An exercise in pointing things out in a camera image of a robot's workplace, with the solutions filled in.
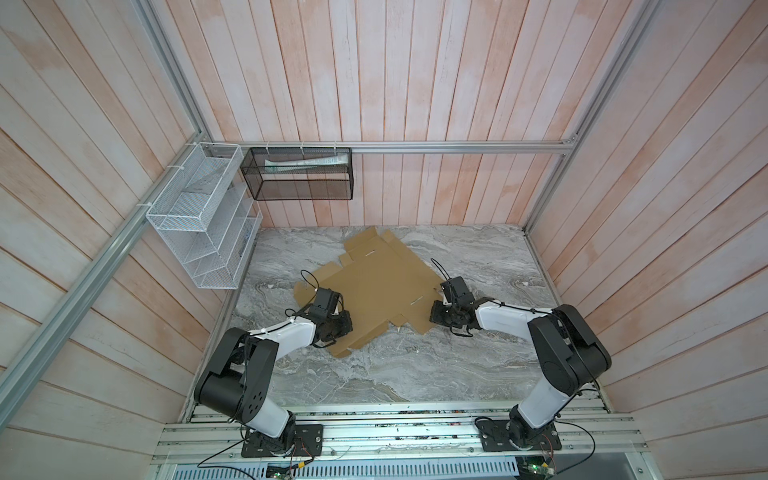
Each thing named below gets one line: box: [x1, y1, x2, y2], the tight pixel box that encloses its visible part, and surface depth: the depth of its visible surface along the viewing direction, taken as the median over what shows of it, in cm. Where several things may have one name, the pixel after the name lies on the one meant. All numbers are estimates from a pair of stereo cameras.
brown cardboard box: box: [294, 227, 444, 357], surface depth 113 cm
